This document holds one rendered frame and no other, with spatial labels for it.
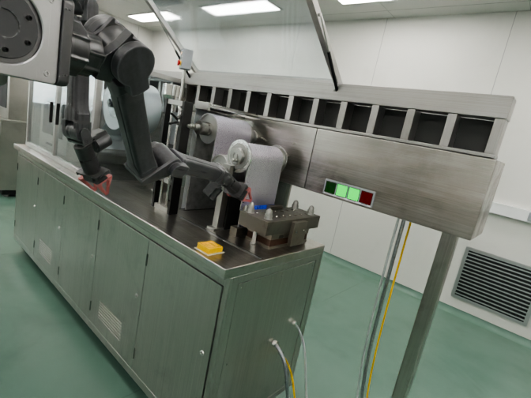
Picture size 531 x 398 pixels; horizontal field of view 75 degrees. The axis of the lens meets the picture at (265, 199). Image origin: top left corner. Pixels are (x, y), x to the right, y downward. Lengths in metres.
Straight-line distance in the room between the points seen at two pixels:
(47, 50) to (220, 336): 1.06
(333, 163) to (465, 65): 2.55
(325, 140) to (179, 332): 1.05
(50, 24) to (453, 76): 3.69
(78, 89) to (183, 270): 0.74
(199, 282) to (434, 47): 3.41
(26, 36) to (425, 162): 1.29
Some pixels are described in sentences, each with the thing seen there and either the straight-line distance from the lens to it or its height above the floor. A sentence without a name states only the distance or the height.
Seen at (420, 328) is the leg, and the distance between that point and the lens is 1.76.
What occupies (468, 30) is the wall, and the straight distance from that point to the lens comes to 4.09.
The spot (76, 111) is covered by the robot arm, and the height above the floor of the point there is 1.33.
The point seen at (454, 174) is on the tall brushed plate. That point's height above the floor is 1.36.
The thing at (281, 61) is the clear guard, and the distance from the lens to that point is 1.84.
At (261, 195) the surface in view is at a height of 1.08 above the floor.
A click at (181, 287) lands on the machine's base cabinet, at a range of 1.47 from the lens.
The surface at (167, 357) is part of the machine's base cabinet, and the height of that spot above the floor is 0.37.
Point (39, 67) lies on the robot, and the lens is 0.58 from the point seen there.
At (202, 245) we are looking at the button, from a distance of 1.32.
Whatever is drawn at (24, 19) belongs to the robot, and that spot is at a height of 1.46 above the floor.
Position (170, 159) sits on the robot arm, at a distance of 0.97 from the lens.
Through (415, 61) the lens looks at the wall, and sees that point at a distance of 4.13.
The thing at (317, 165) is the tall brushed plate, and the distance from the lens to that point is 1.67.
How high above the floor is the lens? 1.39
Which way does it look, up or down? 11 degrees down
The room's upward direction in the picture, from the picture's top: 11 degrees clockwise
